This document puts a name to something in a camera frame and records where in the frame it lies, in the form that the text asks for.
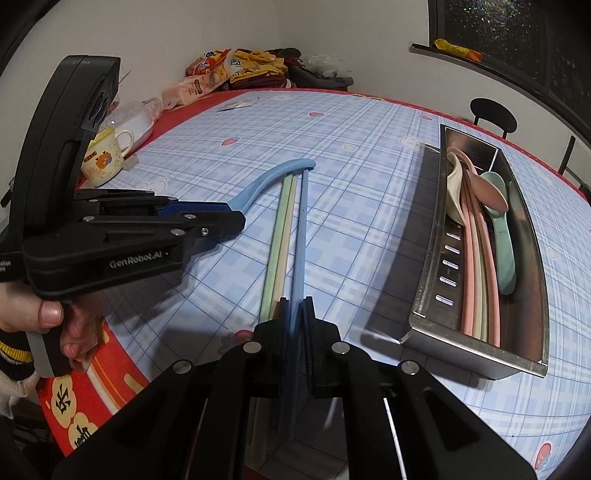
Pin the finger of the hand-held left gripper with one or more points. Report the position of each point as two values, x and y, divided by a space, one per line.
221 226
194 211

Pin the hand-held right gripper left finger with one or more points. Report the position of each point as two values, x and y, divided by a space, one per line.
279 332

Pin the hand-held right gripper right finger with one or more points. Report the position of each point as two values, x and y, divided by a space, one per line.
308 341

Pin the blue spoon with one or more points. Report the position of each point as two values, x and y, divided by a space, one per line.
258 184

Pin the green chopstick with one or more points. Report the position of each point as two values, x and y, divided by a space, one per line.
482 304
272 258

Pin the beige chopstick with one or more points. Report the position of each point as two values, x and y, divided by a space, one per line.
287 217

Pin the blue chopstick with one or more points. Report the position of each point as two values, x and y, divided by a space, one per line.
300 240

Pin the green spoon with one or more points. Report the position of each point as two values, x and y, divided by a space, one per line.
503 258

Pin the metal utensil tray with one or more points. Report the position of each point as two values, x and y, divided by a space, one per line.
526 300

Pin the pink spoon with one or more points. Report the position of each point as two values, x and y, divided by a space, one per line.
494 194

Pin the person's left hand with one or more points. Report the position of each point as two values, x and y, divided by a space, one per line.
46 314

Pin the yellow printed cup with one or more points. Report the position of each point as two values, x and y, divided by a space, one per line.
104 161

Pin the small white plastic block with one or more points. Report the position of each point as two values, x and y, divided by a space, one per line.
130 163

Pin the clear plastic bowl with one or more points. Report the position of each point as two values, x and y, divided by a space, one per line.
134 122

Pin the white paper card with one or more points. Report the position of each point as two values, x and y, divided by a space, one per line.
235 105

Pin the pink snack packet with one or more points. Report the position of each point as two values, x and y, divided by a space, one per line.
189 90

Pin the orange snack packet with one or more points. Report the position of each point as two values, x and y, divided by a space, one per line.
207 62

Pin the blue plaid tablecloth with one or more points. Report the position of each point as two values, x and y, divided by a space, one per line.
360 152

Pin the yellow snack packets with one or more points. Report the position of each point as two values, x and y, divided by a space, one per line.
254 62

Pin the dark bag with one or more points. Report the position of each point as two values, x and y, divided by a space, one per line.
318 76

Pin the cream spoon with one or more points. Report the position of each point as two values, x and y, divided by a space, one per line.
457 198

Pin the yellow orange packet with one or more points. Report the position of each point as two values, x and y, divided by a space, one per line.
455 48

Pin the black chair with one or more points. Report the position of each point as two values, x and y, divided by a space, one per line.
491 110

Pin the dark window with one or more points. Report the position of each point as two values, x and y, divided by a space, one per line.
498 23

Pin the black metal chair frame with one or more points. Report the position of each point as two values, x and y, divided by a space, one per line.
567 157

